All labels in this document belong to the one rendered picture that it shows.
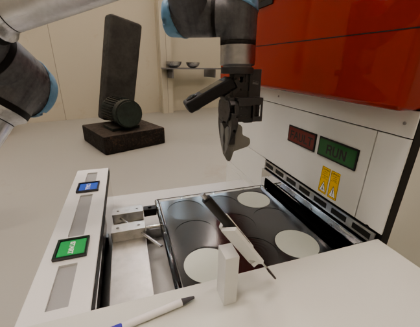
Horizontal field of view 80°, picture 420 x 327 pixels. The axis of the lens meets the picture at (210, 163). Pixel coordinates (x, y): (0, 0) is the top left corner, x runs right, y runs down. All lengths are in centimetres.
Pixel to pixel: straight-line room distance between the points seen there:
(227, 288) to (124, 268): 28
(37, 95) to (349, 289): 69
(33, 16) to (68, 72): 628
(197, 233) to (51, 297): 32
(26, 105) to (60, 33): 621
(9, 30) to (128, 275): 48
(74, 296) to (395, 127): 60
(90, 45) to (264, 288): 668
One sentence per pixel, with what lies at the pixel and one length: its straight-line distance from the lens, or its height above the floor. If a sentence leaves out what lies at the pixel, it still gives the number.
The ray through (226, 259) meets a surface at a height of 105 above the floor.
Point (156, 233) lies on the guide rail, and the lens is 76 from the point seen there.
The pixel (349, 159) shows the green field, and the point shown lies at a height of 110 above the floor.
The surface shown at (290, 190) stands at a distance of 79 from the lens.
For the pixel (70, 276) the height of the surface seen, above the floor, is 96.
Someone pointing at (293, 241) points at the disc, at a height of 90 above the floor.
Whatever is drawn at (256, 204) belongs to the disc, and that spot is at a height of 90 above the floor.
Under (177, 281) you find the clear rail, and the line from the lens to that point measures 53.
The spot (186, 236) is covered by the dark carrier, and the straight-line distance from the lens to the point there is 63.
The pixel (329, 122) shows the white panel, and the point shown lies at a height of 116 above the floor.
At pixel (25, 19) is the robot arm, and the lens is 55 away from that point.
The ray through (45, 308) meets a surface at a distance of 47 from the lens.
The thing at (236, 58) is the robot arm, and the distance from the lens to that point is 55.
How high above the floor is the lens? 129
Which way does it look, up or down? 22 degrees down
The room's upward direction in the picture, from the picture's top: 1 degrees clockwise
